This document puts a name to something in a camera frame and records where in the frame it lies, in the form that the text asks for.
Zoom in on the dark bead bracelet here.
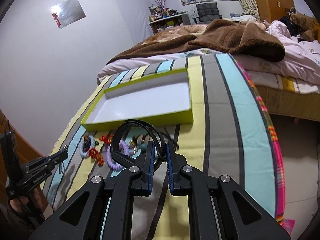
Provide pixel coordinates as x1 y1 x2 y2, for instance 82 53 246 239
82 135 92 153

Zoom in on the wooden bed frame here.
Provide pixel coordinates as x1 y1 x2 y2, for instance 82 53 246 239
257 86 320 121

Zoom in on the black headband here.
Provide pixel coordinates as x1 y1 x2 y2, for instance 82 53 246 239
110 119 166 171

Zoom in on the silver wall poster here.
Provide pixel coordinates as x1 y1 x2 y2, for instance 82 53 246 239
50 0 86 29

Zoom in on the red knotted cord bracelet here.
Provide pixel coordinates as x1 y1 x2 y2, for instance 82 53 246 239
88 147 105 167

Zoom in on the purple spiral hair tie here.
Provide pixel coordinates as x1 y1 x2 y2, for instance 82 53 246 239
106 140 131 171

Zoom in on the black cord teal pendant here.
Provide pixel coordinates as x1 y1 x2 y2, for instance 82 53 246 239
129 127 179 154

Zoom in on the brown teddy bear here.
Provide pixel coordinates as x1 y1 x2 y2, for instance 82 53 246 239
290 12 319 42

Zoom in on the black office chair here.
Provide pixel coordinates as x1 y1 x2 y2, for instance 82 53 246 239
194 2 222 24

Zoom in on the lime green shallow box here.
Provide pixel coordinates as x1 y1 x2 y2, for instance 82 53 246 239
81 68 194 132

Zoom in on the rose gold chain bracelet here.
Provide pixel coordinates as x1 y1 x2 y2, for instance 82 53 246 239
127 139 139 156

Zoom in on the cluttered desk shelf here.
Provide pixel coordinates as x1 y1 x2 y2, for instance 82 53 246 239
149 7 191 34

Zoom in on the striped bed sheet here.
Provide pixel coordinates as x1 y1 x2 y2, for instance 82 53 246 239
43 54 285 239

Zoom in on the brown fleece blanket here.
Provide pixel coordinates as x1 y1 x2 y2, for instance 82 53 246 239
109 19 285 63

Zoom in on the person's left hand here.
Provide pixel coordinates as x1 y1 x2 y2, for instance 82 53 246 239
9 188 43 213

